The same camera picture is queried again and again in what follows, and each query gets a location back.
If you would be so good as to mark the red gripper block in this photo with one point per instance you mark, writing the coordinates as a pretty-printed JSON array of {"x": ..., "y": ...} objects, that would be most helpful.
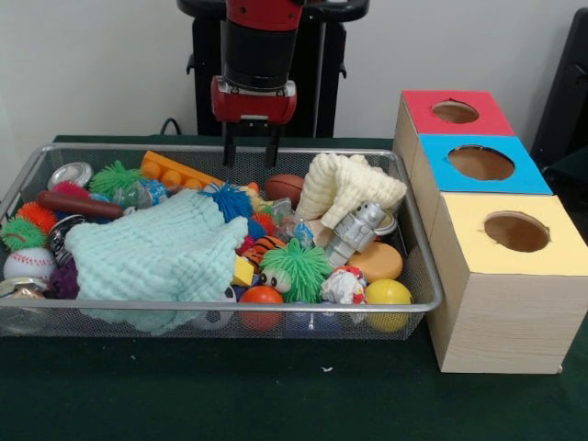
[{"x": 252, "y": 105}]

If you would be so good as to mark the blue spiky ball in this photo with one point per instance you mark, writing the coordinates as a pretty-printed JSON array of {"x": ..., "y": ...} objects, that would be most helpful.
[{"x": 229, "y": 202}]

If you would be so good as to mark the cream waffle cloth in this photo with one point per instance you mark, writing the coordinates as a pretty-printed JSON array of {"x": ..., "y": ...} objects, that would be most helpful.
[{"x": 340, "y": 184}]

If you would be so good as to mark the shallow mesh bin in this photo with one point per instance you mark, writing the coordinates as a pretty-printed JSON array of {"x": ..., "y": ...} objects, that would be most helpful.
[{"x": 138, "y": 321}]

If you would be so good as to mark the wooden box with three holes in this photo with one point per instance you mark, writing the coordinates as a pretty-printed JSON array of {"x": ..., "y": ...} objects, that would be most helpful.
[{"x": 505, "y": 321}]

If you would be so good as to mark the brown toy football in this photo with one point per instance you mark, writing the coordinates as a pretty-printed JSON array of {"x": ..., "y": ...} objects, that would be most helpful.
[{"x": 285, "y": 186}]

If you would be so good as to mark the orange toy brick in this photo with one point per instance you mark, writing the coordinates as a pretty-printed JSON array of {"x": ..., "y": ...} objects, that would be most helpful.
[{"x": 161, "y": 166}]

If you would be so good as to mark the green spiky creature with eyes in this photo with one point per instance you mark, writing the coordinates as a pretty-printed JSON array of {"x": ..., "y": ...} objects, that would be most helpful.
[{"x": 298, "y": 268}]

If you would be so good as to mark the silver toy robot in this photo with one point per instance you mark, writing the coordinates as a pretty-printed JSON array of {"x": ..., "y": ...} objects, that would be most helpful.
[{"x": 353, "y": 229}]

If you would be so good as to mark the red-orange ball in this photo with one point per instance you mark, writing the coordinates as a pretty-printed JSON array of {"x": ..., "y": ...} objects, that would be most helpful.
[{"x": 261, "y": 296}]

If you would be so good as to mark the mint waffle cloth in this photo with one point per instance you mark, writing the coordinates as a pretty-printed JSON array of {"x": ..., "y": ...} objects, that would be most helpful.
[{"x": 147, "y": 257}]

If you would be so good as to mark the tan round disc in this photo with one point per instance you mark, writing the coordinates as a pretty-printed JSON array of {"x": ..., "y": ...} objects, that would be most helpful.
[{"x": 379, "y": 262}]

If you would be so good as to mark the yellow ball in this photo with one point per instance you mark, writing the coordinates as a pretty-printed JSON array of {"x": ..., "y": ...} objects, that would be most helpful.
[{"x": 388, "y": 296}]

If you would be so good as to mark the black chair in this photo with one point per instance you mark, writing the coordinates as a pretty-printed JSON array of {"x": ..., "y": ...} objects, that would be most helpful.
[{"x": 569, "y": 92}]

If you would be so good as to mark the dark green side table cloth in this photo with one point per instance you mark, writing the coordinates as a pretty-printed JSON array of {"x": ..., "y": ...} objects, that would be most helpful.
[{"x": 574, "y": 167}]

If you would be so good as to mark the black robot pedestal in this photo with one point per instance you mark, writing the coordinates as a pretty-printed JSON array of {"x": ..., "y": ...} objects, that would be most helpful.
[{"x": 326, "y": 69}]

